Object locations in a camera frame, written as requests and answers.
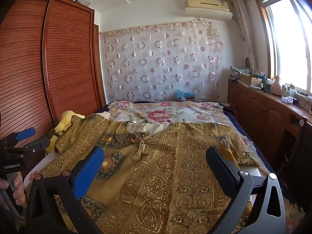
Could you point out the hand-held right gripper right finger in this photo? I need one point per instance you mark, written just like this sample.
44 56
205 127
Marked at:
219 168

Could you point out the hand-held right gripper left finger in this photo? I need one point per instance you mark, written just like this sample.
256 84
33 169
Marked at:
89 173

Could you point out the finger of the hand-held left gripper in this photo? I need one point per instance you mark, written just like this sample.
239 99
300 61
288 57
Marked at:
39 146
26 132

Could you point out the gold patterned garment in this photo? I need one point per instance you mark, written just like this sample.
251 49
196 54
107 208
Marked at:
158 163

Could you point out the person's left hand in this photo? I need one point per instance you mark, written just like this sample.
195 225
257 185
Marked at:
19 187

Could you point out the white strawberry print sheet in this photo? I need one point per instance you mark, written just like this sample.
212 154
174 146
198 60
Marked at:
251 171

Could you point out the yellow plush toy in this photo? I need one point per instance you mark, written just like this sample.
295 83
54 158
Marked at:
64 123

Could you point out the wooden cabinet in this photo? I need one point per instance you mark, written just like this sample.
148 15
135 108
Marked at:
256 107

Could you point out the floral blanket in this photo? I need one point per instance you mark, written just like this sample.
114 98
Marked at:
158 114

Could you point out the black chair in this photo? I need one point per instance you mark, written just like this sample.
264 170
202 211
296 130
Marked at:
296 141

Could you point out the blue box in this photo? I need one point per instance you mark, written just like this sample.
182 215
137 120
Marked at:
180 95

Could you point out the wooden slatted wardrobe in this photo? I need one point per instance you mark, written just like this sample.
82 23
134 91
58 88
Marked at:
61 53

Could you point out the cardboard box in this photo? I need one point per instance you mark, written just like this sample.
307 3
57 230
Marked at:
246 79

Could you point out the white plastic bag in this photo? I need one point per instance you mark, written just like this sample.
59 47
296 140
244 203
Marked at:
287 100

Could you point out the stack of folded cloths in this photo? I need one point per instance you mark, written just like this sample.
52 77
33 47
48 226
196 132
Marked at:
240 70

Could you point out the white bottle green cap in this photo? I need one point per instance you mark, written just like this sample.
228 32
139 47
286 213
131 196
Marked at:
291 90

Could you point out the sheer circle pattern curtain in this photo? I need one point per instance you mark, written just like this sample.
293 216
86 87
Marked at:
158 61

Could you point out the white tied window curtain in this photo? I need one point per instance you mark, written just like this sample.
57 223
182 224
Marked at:
246 29

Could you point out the white bundle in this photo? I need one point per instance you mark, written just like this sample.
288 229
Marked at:
82 1

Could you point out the window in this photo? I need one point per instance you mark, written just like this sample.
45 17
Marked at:
292 41

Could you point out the white air conditioner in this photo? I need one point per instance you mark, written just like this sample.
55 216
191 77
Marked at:
207 14

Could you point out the cream air conditioner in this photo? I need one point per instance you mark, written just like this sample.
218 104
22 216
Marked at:
207 3

